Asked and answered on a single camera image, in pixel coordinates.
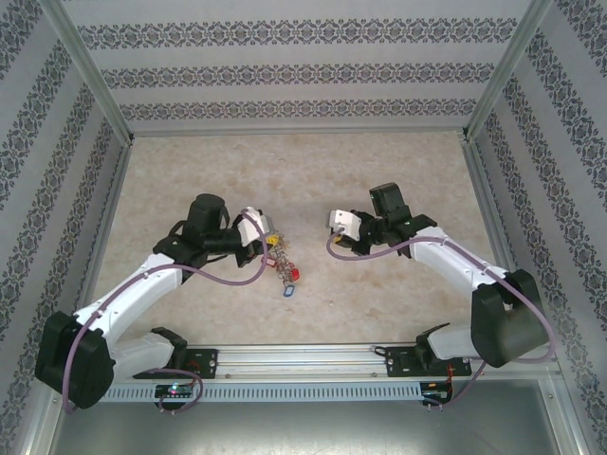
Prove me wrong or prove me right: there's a metal keyring bunch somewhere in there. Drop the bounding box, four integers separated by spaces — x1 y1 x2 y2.
265 231 303 300

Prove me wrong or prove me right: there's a left circuit board green light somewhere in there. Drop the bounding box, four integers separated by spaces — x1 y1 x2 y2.
155 383 195 398

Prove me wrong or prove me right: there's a sheet metal tray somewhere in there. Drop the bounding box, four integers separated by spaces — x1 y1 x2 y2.
26 378 587 455

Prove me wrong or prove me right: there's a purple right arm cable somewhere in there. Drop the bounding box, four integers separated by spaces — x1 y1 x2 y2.
325 226 557 410

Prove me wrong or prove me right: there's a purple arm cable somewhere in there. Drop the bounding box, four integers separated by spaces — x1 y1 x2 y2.
63 212 267 417
325 226 557 410

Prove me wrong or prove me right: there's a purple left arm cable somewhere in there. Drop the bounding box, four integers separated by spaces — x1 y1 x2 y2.
63 212 267 417

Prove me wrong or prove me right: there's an aluminium side rail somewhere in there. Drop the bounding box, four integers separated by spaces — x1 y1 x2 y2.
45 139 137 375
462 136 561 373

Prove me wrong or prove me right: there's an aluminium mounting rail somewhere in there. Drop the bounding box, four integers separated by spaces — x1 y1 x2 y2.
45 343 563 380

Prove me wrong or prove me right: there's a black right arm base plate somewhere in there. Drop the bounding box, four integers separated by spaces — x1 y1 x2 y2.
384 345 473 379

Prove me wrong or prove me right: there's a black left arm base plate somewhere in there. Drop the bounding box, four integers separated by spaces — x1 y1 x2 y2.
132 348 220 380

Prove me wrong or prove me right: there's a slotted grey cable duct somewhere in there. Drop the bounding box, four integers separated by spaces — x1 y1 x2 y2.
64 382 423 402

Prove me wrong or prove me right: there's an aluminium frame post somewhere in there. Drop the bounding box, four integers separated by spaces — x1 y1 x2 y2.
43 0 135 143
462 0 556 141

